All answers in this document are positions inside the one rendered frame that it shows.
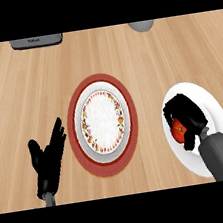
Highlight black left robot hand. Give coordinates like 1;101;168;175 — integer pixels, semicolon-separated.
24;116;76;202

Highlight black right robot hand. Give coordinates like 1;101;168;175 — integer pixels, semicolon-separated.
160;89;213;154

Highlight red tomato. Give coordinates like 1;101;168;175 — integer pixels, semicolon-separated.
169;116;190;146

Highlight plain white plate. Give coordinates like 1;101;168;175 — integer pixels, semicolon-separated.
156;76;223;184

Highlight floral rimmed white plate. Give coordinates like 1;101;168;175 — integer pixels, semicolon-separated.
68;77;138;168

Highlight round red placemat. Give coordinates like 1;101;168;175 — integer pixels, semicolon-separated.
59;68;147;183

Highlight grey rounded object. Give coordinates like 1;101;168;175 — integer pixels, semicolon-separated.
128;18;156;35

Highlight dark grey flat appliance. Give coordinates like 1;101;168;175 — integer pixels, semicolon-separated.
8;32;65;53

